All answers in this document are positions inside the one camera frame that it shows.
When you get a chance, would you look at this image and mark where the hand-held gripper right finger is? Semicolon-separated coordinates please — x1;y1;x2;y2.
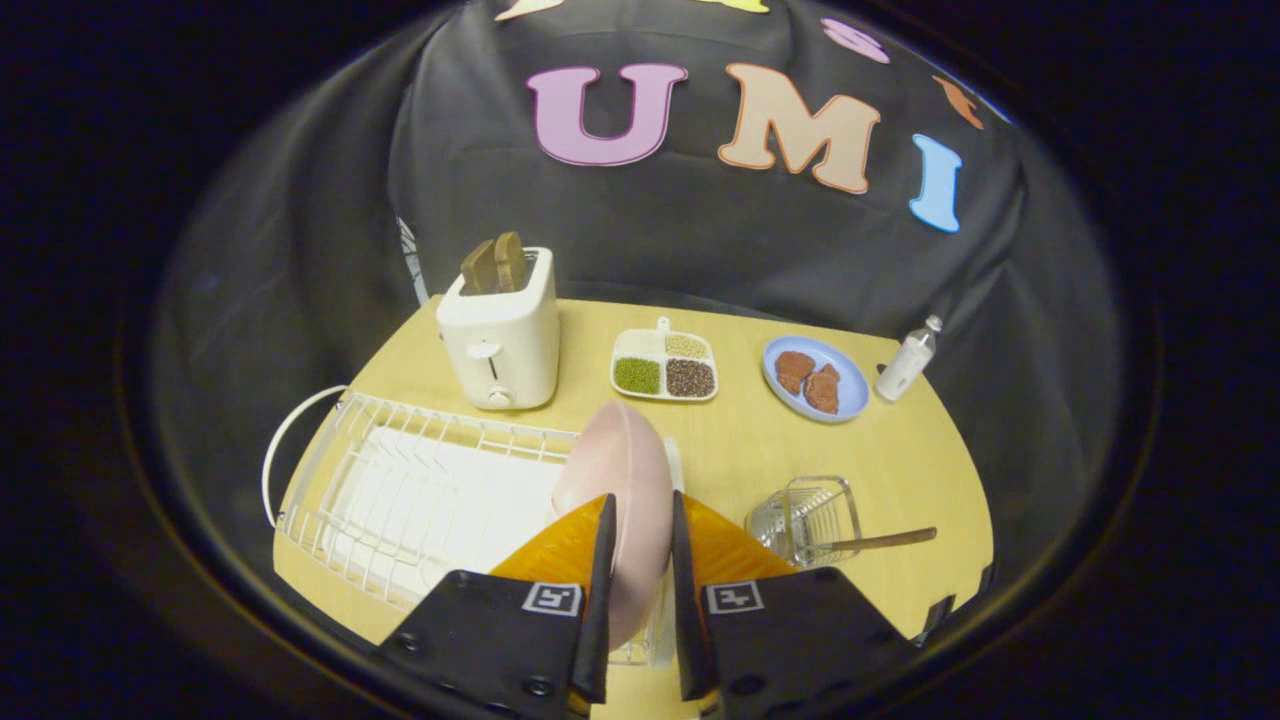
671;490;926;720

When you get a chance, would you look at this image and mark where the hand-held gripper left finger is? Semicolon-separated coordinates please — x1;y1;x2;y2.
375;493;618;720

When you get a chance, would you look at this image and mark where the pink plate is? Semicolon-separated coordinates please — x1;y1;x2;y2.
551;401;674;651

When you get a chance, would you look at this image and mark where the clear wire basket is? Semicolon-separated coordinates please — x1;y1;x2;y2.
745;476;863;568

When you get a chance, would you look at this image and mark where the wooden handled spoon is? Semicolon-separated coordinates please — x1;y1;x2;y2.
812;527;938;557

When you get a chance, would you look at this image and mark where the white wire dish rack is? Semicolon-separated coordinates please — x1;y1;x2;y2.
262;385;683;667

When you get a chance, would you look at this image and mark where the blue plate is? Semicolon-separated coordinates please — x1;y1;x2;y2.
762;335;870;424

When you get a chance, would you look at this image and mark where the white divided tray with grains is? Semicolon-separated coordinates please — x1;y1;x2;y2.
610;317;719;403

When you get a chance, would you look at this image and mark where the brown meat piece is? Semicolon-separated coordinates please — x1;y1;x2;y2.
775;351;817;396
803;364;842;415

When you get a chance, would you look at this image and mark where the white toaster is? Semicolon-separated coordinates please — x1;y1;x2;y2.
436;246;561;412

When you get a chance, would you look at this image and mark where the small white bottle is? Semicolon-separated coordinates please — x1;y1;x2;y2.
876;315;943;403

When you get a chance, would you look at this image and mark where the brown toast slice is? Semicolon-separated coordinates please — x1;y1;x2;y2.
494;232;526;293
460;239;498;295

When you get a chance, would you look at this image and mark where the black backdrop cloth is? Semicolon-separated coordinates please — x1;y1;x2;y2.
150;0;1126;641

